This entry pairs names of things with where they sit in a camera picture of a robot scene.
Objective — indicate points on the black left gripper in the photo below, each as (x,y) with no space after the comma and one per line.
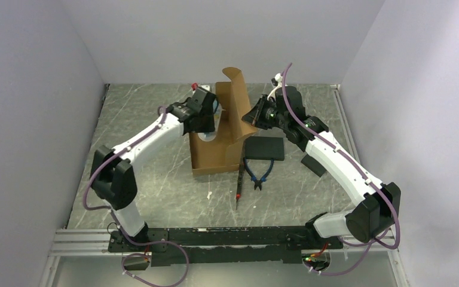
(209,127)

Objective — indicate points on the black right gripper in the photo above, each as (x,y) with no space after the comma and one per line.
(254,116)

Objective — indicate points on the red utility knife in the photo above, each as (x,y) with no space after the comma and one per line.
(240,177)

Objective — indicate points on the brown cardboard express box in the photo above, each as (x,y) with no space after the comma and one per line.
(223,154)

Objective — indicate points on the blue white blister pack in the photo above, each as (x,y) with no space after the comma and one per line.
(207,137)

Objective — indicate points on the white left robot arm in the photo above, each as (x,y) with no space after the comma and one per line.
(113,169)

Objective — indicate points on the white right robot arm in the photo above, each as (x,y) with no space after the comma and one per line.
(376,204)

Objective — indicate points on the black flat pad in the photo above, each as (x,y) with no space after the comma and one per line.
(264,148)
(313,165)

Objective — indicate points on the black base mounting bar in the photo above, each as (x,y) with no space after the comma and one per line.
(287,244)

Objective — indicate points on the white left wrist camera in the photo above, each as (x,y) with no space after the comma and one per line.
(195,86)

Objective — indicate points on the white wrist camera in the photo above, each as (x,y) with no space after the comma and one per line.
(277,84)
(195,86)

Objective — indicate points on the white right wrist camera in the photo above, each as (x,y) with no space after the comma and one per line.
(277,84)

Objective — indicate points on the aluminium rail frame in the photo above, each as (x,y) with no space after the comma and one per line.
(376,204)

